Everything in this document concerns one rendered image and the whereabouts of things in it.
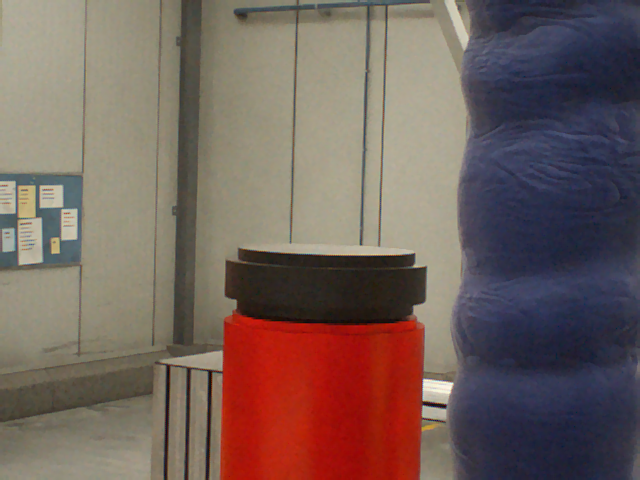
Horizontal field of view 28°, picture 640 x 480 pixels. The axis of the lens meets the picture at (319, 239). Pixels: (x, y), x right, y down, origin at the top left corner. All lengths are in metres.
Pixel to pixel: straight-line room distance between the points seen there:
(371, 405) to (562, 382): 1.12
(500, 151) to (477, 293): 0.16
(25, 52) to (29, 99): 0.43
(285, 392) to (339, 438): 0.02
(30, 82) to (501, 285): 11.07
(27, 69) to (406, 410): 12.07
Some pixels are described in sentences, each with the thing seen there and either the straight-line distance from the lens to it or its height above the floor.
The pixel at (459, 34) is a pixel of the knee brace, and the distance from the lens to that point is 4.75.
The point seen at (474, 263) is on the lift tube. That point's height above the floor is 2.26.
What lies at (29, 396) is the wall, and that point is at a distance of 12.39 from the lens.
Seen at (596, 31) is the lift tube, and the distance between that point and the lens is 1.41.
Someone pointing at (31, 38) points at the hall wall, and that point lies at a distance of 12.41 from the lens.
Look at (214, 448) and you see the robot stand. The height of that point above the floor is 1.90.
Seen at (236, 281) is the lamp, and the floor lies 2.33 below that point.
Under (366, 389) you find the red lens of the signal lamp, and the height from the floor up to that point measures 2.31.
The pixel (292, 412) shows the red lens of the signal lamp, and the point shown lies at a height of 2.30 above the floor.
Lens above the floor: 2.36
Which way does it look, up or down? 3 degrees down
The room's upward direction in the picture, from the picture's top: 2 degrees clockwise
